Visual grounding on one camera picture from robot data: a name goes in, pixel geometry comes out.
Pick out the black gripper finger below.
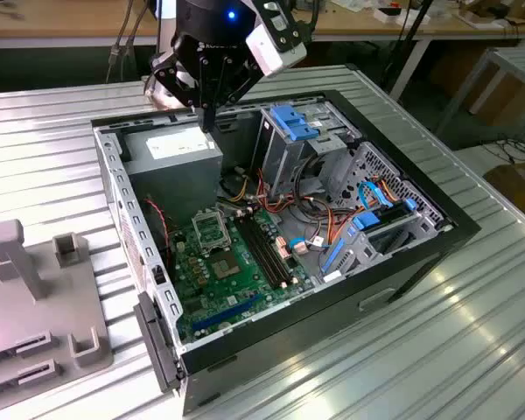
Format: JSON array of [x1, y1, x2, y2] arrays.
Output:
[[150, 52, 211, 133], [209, 58, 265, 133]]

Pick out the CPU socket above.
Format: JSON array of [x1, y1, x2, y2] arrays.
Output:
[[206, 248, 242, 282]]

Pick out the blue plastic drive latch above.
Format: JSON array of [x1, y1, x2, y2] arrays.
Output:
[[270, 103, 321, 142]]

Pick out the grey metal drive cage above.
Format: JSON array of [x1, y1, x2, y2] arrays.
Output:
[[249, 99, 361, 199]]

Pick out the grey power supply unit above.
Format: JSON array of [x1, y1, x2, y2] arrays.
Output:
[[121, 123, 226, 228]]

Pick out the metal socket cover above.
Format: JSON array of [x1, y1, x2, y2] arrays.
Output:
[[191, 208, 229, 256]]

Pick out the white flat box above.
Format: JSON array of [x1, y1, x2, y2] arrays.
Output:
[[373, 4, 431, 25]]

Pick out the grey metal disk bay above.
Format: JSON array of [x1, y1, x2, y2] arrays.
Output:
[[314, 140, 457, 285]]

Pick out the black RAM slot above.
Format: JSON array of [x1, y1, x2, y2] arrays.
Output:
[[234, 217, 279, 290], [239, 215, 284, 288], [245, 213, 291, 285], [250, 213, 297, 284]]

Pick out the black tripod leg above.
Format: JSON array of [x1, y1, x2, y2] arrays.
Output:
[[380, 0, 434, 95]]

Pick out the hard disk in blue carrier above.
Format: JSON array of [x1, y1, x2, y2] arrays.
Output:
[[352, 197, 417, 233]]

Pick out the blue plastic bay lever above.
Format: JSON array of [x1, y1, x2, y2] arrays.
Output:
[[319, 239, 347, 276]]

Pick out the green motherboard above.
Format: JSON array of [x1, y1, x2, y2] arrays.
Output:
[[168, 208, 317, 346]]

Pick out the blue expansion slot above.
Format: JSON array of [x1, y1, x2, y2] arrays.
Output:
[[190, 292, 264, 333]]

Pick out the grey parts rack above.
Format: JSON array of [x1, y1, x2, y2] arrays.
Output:
[[0, 218, 116, 415]]

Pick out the black open PC case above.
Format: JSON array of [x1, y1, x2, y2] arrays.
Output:
[[89, 88, 483, 417]]

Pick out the brown cardboard box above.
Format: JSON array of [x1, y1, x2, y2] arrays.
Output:
[[483, 160, 525, 220]]

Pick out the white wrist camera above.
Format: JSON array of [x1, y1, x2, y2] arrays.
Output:
[[244, 20, 308, 78]]

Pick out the thin cable with connector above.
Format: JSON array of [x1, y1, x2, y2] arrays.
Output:
[[106, 0, 137, 85]]

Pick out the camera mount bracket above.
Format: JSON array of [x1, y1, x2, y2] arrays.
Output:
[[253, 0, 312, 49]]

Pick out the yellow black power wires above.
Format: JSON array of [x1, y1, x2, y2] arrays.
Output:
[[227, 173, 251, 203]]

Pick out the coloured power wire bundle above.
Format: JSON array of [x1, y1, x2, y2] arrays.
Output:
[[255, 165, 364, 246]]

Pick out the red black twisted wire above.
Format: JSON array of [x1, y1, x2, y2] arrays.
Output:
[[143, 197, 177, 269]]

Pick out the light blue wire white plug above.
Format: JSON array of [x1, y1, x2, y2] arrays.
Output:
[[285, 235, 317, 257]]

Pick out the blue disk data wire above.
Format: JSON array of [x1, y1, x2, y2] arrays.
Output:
[[356, 179, 396, 212]]

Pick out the orange disk power wire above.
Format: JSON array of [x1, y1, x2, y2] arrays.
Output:
[[374, 174, 407, 207]]

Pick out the grey metal frame table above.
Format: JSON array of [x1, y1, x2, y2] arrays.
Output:
[[435, 45, 525, 141]]

